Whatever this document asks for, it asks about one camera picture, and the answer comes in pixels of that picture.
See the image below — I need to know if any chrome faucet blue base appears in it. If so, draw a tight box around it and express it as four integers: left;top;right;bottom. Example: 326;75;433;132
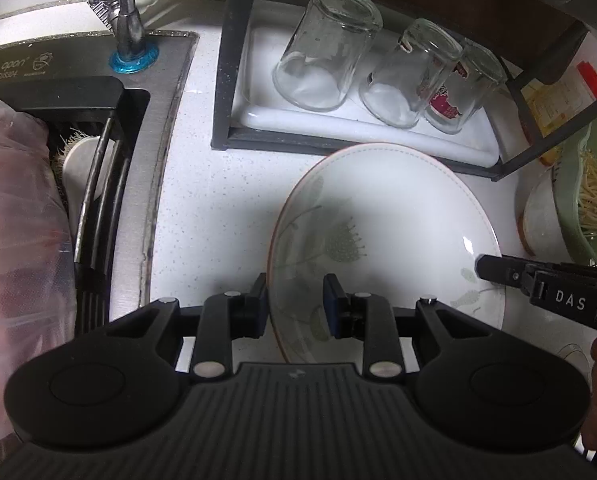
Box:
84;0;158;75

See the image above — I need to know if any white bowl under colander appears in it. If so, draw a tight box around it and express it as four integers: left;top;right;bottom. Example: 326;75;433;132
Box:
519;169;570;262

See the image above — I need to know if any right red-print drinking glass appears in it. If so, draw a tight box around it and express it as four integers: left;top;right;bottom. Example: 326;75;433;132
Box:
425;38;507;134

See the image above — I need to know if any clear plastic bag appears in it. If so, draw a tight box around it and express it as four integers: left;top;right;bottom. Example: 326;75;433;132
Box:
0;101;76;463

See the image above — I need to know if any floral deep plate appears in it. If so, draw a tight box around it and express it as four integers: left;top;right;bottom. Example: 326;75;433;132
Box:
267;143;506;363

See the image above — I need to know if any white drip tray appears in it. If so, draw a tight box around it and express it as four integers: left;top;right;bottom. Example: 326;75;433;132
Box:
231;0;500;168

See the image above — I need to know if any middle clear drinking glass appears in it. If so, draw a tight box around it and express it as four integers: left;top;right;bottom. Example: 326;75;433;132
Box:
359;18;463;129

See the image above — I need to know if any black metal rack frame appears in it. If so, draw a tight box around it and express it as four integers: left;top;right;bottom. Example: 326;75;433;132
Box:
212;0;597;182

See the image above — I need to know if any clear drinking glass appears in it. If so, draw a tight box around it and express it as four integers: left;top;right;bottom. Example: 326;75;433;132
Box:
272;0;383;112
359;18;463;129

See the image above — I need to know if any black sink drain rack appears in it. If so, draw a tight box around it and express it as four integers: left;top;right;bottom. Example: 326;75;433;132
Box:
0;76;149;336

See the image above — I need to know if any red-lid plastic jar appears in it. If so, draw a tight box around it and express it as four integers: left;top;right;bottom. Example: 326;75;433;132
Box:
520;60;597;168

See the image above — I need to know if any green colander basket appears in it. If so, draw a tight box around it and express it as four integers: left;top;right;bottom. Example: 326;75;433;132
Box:
553;119;597;266

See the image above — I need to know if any left clear drinking glass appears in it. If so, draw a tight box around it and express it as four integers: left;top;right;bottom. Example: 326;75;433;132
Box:
272;0;383;112

